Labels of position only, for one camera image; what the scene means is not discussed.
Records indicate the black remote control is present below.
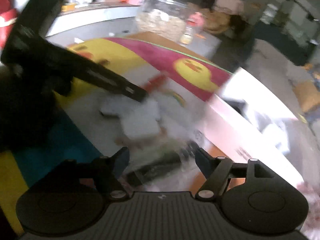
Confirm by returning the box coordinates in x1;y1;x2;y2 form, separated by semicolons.
126;152;182;187

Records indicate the small white product box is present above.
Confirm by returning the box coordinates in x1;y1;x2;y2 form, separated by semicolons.
99;97;163;140

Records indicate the red object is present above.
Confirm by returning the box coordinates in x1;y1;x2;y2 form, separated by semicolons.
142;74;167;93

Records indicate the pink open cardboard box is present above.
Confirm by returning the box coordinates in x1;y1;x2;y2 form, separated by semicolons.
204;68;319;186

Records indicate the colourful cartoon play mat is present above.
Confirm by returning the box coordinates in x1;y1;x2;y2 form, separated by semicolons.
1;32;232;239

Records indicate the glass jar of snacks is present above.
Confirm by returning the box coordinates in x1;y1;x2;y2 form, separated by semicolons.
135;0;195;42

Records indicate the yellow cushion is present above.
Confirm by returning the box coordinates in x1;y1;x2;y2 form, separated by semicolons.
293;81;320;113

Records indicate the grey covered sofa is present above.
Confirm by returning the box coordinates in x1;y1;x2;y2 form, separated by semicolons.
246;39;319;172

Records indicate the baby bottle red cap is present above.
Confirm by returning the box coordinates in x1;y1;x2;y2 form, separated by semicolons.
180;21;196;45

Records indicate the dark cabinet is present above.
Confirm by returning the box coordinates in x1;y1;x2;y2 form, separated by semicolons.
253;22;316;66

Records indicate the yellow rocking toy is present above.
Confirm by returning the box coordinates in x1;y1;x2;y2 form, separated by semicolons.
200;9;231;35

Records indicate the pink clothes pile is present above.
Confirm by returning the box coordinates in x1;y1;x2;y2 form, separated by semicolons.
213;0;244;15

